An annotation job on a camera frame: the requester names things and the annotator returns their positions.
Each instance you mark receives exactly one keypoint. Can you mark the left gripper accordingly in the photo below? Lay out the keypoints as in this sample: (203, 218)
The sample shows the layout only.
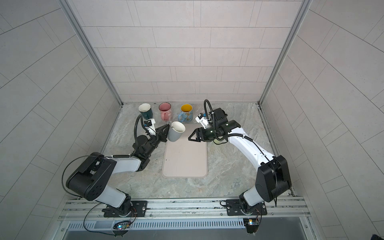
(160, 135)

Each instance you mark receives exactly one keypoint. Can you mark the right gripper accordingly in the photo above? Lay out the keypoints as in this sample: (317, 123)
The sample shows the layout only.
(199, 133)

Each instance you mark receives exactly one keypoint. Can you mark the grey mug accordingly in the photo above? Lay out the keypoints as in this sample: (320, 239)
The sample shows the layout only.
(175, 131)

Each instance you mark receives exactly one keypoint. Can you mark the blue patterned mug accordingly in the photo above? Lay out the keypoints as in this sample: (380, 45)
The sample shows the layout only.
(186, 114)

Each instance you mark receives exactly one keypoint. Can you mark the pink patterned mug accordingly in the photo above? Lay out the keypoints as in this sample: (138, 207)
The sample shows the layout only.
(166, 111)

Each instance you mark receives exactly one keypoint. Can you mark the dark green mug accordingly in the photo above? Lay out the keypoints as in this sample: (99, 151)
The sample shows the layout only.
(146, 111)

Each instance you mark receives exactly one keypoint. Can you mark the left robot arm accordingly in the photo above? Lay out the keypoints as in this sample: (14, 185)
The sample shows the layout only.
(90, 179)

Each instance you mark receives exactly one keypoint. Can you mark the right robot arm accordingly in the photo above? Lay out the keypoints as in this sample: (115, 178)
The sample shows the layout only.
(273, 176)

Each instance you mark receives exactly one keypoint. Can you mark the beige tray mat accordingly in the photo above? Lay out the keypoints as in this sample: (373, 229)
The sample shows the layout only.
(184, 158)

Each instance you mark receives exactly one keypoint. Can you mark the white ventilation grille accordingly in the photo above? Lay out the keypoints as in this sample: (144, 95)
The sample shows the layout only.
(164, 224)

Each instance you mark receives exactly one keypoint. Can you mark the left circuit board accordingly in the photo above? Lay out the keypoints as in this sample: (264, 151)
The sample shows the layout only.
(122, 226)

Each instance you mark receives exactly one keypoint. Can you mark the circuit board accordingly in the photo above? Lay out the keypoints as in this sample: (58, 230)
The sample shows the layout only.
(122, 226)
(251, 225)

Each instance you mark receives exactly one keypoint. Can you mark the right circuit board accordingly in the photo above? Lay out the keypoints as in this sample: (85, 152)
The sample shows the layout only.
(251, 225)

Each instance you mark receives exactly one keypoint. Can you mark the left corner metal profile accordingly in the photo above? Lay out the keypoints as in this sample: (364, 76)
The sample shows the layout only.
(88, 47)

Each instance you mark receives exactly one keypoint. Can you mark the corner metal profile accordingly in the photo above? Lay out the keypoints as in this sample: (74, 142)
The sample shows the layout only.
(88, 47)
(288, 42)

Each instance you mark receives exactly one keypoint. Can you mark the right corner metal profile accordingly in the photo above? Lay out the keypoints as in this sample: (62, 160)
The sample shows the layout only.
(288, 42)

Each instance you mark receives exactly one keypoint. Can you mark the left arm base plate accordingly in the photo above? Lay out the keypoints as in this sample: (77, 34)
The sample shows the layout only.
(138, 207)

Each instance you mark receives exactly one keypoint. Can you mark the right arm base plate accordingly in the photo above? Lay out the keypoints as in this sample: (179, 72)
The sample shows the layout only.
(234, 209)

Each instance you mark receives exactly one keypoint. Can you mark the aluminium mounting rail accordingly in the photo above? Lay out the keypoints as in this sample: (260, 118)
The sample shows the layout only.
(213, 208)

